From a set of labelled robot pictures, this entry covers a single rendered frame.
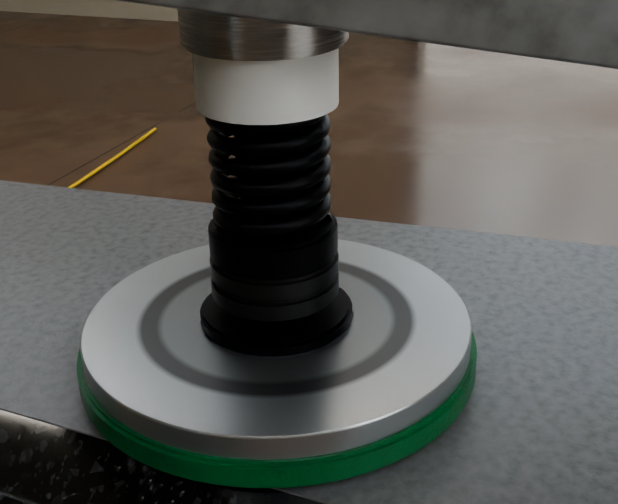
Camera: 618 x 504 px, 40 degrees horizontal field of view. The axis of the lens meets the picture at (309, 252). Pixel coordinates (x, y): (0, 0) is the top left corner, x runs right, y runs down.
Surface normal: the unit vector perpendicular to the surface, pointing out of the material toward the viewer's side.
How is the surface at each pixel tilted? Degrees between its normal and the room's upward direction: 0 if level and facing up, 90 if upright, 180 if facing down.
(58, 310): 0
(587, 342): 0
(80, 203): 0
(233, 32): 90
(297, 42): 90
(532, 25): 90
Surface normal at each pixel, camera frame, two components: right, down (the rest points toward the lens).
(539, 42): -0.02, 0.44
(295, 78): 0.45, 0.38
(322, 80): 0.76, 0.27
